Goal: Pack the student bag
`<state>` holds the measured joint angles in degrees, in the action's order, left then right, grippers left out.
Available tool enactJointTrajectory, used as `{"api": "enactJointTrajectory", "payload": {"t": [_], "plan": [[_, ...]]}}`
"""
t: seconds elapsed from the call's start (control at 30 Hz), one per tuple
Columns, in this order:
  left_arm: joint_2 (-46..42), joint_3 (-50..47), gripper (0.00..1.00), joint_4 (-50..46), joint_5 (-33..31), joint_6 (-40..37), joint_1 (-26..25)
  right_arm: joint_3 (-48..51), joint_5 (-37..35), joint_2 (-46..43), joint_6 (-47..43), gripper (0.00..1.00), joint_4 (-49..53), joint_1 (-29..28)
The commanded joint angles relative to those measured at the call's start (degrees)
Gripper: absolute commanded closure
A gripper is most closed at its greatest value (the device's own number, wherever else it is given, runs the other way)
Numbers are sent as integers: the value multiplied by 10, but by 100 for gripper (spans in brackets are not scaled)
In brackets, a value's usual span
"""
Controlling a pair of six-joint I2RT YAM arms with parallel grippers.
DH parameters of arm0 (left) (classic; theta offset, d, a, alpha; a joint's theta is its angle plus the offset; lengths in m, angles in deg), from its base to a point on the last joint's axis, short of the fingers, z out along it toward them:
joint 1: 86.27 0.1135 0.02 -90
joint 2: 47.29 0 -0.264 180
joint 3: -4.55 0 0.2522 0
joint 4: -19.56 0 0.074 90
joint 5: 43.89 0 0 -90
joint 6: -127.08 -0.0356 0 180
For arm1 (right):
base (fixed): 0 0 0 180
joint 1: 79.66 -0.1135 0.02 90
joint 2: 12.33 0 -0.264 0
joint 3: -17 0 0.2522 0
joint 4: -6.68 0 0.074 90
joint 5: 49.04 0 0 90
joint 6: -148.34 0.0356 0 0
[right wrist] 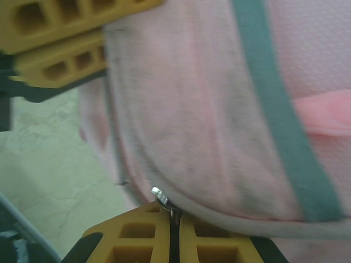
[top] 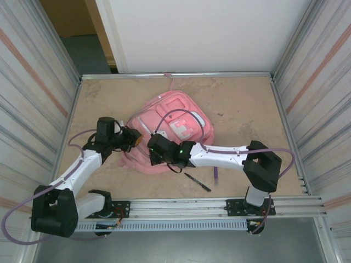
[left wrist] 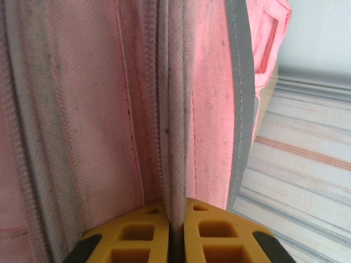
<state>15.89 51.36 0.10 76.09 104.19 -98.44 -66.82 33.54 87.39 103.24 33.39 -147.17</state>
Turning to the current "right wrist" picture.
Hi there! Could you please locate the pink student backpack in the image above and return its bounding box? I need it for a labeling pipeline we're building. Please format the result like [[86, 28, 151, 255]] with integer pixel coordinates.
[[78, 0, 351, 263]]

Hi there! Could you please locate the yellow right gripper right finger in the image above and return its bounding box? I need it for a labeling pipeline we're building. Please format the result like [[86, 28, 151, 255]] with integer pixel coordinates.
[[177, 208, 288, 263]]

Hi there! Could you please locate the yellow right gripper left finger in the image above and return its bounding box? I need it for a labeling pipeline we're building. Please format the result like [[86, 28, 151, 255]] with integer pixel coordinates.
[[61, 201, 176, 263]]

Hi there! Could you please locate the wide aluminium mounting rail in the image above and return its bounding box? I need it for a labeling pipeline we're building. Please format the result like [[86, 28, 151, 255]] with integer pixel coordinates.
[[0, 191, 63, 263]]

